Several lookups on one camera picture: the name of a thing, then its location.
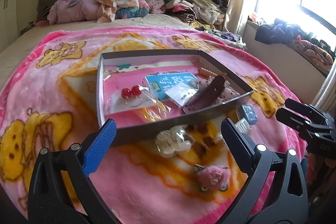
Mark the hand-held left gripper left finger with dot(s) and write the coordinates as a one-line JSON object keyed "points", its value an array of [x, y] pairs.
{"points": [[101, 146]]}

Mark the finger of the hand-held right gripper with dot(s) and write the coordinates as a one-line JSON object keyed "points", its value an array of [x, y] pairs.
{"points": [[294, 121], [307, 108]]}

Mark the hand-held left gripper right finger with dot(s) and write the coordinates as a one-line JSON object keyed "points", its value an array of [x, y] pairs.
{"points": [[236, 145]]}

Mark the small blue box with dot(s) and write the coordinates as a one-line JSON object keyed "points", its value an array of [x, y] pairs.
{"points": [[249, 113]]}

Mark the dark cardboard box tray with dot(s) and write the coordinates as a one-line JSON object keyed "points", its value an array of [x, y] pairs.
{"points": [[147, 132]]}

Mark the polka-dot lace bow hair clip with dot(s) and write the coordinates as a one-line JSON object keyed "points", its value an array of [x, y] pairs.
{"points": [[229, 94]]}

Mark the red ball earrings packet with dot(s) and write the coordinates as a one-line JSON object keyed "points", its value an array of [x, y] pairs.
{"points": [[126, 92]]}

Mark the maroon hair barrette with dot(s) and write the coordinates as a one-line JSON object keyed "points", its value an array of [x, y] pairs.
{"points": [[210, 87]]}

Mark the pearl hair claw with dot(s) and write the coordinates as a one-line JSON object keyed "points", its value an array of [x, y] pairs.
{"points": [[170, 142]]}

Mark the small white hair clip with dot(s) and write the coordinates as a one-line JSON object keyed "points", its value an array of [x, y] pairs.
{"points": [[242, 126]]}

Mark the pink fuzzy hair clip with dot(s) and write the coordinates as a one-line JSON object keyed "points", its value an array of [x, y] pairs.
{"points": [[215, 176]]}

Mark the orange black patterned garment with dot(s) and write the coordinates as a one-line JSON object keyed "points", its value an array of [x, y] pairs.
{"points": [[315, 53]]}

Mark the black jacket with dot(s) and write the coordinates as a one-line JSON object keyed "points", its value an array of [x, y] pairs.
{"points": [[278, 32]]}

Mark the pink printed blanket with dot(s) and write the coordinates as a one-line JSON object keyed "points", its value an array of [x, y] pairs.
{"points": [[52, 77]]}

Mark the small orange cloth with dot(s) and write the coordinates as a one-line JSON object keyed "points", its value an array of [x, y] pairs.
{"points": [[257, 19]]}

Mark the heap of laundry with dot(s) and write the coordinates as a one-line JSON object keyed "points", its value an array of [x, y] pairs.
{"points": [[228, 36]]}

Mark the bed with beige sheet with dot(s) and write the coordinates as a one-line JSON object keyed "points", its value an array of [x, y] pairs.
{"points": [[15, 56]]}

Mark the pink quilt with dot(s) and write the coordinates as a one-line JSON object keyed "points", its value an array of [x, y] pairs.
{"points": [[76, 10]]}

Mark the pile of clothes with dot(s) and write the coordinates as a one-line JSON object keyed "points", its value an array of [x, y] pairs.
{"points": [[199, 8]]}

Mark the pink knitted cloth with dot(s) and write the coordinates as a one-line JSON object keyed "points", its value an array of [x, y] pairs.
{"points": [[155, 6]]}

